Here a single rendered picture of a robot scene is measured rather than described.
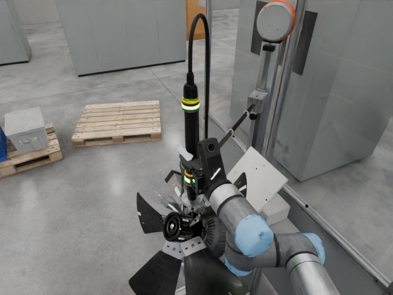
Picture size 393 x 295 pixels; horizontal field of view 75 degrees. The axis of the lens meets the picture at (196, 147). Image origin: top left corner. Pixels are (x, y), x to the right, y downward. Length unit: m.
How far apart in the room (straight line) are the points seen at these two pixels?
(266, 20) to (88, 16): 5.08
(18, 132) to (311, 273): 3.40
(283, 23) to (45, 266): 2.50
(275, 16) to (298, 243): 0.91
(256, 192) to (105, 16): 5.36
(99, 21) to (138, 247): 4.70
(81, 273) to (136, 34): 4.95
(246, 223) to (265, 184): 0.65
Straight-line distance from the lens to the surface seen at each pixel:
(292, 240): 0.65
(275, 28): 1.24
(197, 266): 1.04
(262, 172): 1.19
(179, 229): 1.05
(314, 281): 0.58
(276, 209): 1.54
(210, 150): 0.60
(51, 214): 3.07
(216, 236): 1.15
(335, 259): 1.58
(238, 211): 0.55
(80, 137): 3.81
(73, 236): 2.79
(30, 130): 3.61
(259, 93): 1.28
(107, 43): 6.17
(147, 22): 6.26
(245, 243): 0.53
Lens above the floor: 2.10
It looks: 37 degrees down
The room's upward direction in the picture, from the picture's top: straight up
